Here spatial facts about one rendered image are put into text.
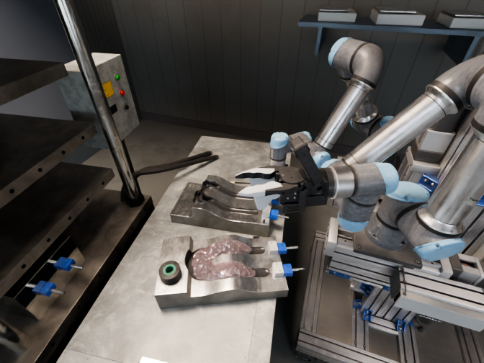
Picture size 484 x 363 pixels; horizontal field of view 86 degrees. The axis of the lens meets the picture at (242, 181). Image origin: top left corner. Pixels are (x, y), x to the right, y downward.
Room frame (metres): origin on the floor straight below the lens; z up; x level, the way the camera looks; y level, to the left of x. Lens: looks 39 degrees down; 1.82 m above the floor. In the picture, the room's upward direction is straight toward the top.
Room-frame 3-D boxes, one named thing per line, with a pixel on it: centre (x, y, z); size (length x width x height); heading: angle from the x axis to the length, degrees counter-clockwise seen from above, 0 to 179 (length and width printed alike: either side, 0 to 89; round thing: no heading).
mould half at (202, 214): (0.99, 0.09, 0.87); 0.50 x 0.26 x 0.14; 79
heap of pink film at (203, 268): (0.63, 0.08, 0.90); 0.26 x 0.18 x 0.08; 96
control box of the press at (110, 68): (1.34, 0.74, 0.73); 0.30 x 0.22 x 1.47; 169
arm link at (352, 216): (0.49, -0.29, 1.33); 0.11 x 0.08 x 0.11; 7
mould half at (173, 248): (0.62, 0.08, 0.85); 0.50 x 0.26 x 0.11; 96
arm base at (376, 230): (0.64, -0.54, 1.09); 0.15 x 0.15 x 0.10
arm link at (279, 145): (0.98, -0.17, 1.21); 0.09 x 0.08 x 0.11; 117
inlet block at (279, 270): (0.60, -0.19, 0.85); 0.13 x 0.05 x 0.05; 96
